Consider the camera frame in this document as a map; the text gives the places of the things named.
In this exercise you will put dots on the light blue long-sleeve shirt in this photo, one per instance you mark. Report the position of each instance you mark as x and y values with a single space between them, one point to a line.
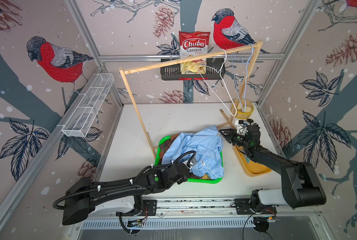
207 144

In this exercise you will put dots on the black wall-mounted basket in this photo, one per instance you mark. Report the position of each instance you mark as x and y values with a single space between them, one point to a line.
213 71

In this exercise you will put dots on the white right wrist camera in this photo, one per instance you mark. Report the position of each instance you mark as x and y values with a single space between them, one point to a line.
241 126

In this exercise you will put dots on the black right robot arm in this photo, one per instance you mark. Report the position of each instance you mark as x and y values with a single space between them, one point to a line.
300 186

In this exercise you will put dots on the dark multicolour plaid shirt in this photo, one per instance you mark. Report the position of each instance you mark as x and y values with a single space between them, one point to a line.
165 144

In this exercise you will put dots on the light blue wire hanger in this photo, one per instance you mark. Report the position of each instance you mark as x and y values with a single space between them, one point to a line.
241 89

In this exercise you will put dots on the white cassava chips bag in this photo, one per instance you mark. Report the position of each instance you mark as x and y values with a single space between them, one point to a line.
193 67

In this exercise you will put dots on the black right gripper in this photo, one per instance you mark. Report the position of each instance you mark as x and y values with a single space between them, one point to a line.
230 136

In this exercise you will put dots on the white wire mesh shelf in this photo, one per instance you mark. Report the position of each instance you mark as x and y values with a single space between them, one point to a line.
82 118

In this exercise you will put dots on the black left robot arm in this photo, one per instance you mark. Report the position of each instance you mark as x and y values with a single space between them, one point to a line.
82 198

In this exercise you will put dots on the red Chuba chips bag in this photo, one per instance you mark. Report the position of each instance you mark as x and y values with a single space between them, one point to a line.
193 44

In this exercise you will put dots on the yellow plastic tray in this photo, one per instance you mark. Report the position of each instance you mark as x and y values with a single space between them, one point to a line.
250 168

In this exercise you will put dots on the green plastic mesh basket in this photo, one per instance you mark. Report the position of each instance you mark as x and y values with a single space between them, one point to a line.
193 178

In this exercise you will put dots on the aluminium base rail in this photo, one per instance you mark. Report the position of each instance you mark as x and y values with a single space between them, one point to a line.
180 207

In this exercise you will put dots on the aluminium frame corner post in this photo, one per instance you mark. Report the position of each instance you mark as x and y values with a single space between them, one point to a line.
86 34

